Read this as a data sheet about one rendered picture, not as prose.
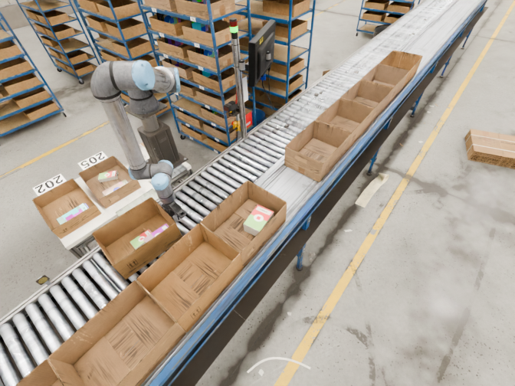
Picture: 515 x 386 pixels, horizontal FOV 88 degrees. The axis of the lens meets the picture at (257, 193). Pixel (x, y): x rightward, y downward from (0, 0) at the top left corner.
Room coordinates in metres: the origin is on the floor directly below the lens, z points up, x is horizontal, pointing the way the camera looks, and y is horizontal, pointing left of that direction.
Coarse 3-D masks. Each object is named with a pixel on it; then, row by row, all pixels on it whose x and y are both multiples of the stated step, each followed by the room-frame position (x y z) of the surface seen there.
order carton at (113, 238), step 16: (144, 208) 1.10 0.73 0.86; (160, 208) 1.09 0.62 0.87; (112, 224) 0.97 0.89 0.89; (128, 224) 1.02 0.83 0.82; (144, 224) 1.05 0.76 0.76; (160, 224) 1.05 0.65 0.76; (176, 224) 0.94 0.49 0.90; (96, 240) 0.84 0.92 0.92; (112, 240) 0.93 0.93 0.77; (128, 240) 0.93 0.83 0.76; (160, 240) 0.85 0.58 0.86; (176, 240) 0.91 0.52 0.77; (112, 256) 0.83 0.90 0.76; (128, 256) 0.74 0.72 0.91; (144, 256) 0.78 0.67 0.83; (128, 272) 0.70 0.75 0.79
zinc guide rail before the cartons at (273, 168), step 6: (456, 0) 5.08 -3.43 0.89; (450, 6) 4.78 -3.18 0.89; (414, 36) 3.66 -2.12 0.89; (408, 42) 3.47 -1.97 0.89; (402, 48) 3.30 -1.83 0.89; (276, 162) 1.43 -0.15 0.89; (282, 162) 1.43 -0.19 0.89; (270, 168) 1.37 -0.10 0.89; (276, 168) 1.37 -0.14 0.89; (264, 174) 1.32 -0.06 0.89; (270, 174) 1.32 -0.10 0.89; (258, 180) 1.27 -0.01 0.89; (264, 180) 1.26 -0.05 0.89
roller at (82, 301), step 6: (66, 276) 0.72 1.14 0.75; (66, 282) 0.69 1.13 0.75; (72, 282) 0.69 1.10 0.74; (66, 288) 0.66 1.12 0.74; (72, 288) 0.65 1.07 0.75; (78, 288) 0.65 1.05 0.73; (72, 294) 0.62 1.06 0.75; (78, 294) 0.61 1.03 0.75; (78, 300) 0.58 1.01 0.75; (84, 300) 0.58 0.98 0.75; (84, 306) 0.54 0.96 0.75; (90, 306) 0.54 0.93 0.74; (84, 312) 0.51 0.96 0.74; (90, 312) 0.51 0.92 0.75; (96, 312) 0.51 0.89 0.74; (90, 318) 0.48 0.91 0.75
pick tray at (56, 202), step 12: (72, 180) 1.44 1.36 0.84; (48, 192) 1.33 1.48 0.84; (60, 192) 1.37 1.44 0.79; (72, 192) 1.39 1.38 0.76; (84, 192) 1.30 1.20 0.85; (36, 204) 1.23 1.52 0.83; (48, 204) 1.28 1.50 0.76; (60, 204) 1.28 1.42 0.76; (72, 204) 1.27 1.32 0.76; (48, 216) 1.18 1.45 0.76; (60, 216) 1.17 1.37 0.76; (84, 216) 1.12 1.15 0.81; (96, 216) 1.15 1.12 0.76; (60, 228) 1.01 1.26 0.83; (72, 228) 1.05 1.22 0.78
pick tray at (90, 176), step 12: (96, 168) 1.58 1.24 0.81; (108, 168) 1.63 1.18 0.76; (120, 168) 1.62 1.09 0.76; (84, 180) 1.50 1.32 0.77; (96, 180) 1.51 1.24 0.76; (120, 180) 1.49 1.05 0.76; (132, 180) 1.39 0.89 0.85; (96, 192) 1.38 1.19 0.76; (120, 192) 1.31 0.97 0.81; (132, 192) 1.36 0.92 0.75; (108, 204) 1.24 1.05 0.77
